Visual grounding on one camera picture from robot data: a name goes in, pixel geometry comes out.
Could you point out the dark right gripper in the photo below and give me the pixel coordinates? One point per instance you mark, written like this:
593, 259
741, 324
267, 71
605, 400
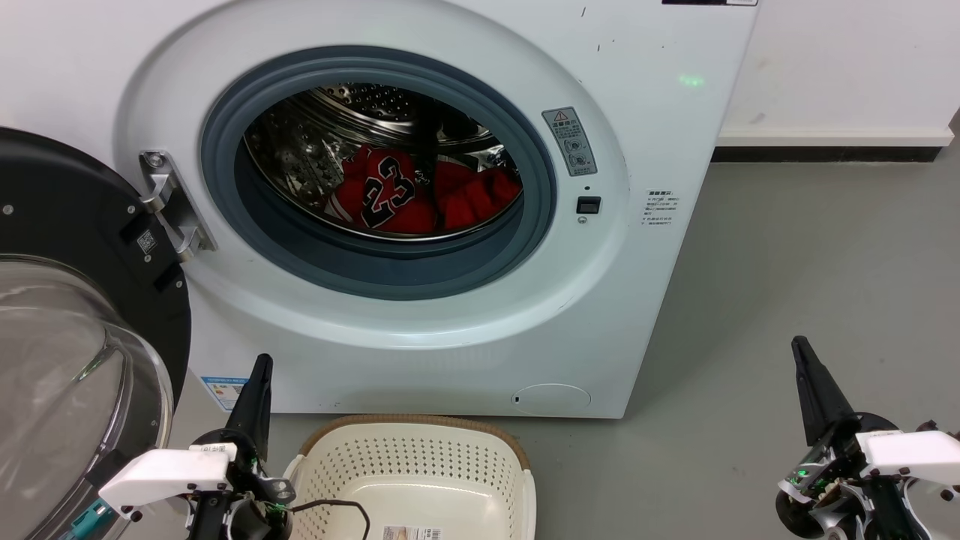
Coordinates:
832, 480

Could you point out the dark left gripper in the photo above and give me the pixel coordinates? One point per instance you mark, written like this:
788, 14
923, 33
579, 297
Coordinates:
251, 510

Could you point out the red jersey with number 23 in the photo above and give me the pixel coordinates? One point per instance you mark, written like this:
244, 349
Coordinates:
352, 187

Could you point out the plain red garment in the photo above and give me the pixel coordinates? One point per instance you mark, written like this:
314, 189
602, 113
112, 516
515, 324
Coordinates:
480, 199

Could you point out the cream perforated laundry basket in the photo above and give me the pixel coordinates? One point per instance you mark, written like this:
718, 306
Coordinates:
420, 465

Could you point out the washing machine door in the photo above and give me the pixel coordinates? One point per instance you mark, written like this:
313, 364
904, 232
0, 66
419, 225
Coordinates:
75, 202

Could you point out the stainless steel washing machine drum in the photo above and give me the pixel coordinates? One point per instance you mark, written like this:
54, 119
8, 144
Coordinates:
360, 105

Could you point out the blue energy label sticker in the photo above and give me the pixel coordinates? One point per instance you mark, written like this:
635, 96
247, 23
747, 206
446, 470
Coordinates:
223, 391

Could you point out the grey rubber door gasket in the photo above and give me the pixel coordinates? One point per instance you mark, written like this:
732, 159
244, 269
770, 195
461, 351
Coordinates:
300, 255

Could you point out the paper label with barcode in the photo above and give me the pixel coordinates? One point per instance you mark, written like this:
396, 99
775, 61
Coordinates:
412, 533

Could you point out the white QR code sticker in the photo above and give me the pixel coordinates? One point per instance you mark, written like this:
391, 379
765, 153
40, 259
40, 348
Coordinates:
146, 241

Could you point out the white front-load washing machine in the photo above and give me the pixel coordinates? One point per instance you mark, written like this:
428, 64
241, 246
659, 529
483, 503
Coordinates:
637, 300

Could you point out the silver door hinge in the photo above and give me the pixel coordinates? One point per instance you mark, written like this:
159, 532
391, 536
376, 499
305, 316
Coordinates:
169, 202

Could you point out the white text label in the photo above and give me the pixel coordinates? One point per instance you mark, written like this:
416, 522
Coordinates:
661, 208

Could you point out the white and black baseboard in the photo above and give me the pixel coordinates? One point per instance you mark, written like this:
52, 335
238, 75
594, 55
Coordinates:
825, 139

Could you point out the round white filter cover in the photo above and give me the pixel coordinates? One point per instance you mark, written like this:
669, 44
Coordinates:
551, 398

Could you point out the black door latch socket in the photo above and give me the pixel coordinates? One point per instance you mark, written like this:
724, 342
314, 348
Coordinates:
589, 205

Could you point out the grey warning sticker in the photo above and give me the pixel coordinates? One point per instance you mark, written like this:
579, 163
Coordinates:
570, 142

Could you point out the black sticker with code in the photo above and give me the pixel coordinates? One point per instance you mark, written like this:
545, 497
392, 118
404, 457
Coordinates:
709, 2

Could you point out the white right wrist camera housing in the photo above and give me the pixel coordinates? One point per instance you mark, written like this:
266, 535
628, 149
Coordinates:
915, 450

